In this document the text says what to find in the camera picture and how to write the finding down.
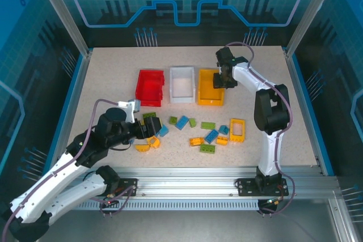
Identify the white plastic bin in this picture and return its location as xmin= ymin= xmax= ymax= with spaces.
xmin=169 ymin=66 xmax=196 ymax=104

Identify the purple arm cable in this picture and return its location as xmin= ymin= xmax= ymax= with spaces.
xmin=2 ymin=99 xmax=137 ymax=237
xmin=225 ymin=41 xmax=297 ymax=217

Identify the thin black cable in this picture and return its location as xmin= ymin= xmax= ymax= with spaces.
xmin=109 ymin=139 xmax=134 ymax=152

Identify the blue aluminium table side rail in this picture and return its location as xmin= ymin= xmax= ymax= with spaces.
xmin=42 ymin=50 xmax=93 ymax=176
xmin=285 ymin=49 xmax=335 ymax=176

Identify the aluminium mounting rail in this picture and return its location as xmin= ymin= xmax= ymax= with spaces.
xmin=61 ymin=166 xmax=343 ymax=201

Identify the yellow plastic bin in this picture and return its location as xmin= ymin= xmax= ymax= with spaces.
xmin=197 ymin=68 xmax=226 ymax=107

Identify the aluminium frame bar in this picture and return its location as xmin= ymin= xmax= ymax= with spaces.
xmin=328 ymin=190 xmax=358 ymax=242

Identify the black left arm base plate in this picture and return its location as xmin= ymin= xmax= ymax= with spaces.
xmin=113 ymin=178 xmax=138 ymax=197

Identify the yellow round lego piece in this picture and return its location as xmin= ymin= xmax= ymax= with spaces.
xmin=146 ymin=136 xmax=162 ymax=149

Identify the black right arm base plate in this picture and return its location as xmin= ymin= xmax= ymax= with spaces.
xmin=237 ymin=178 xmax=289 ymax=197

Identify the aluminium frame post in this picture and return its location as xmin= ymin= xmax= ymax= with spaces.
xmin=30 ymin=0 xmax=93 ymax=57
xmin=285 ymin=0 xmax=343 ymax=57

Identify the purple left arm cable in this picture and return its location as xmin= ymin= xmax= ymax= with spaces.
xmin=2 ymin=99 xmax=137 ymax=237

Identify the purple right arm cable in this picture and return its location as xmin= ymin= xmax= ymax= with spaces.
xmin=225 ymin=41 xmax=297 ymax=217

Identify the yellow lego window frame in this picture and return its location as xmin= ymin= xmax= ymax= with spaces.
xmin=229 ymin=118 xmax=246 ymax=143

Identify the red plastic bin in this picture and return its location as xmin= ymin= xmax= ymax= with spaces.
xmin=135 ymin=69 xmax=166 ymax=108

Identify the slotted grey cable duct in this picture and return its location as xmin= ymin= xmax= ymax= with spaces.
xmin=70 ymin=198 xmax=260 ymax=211

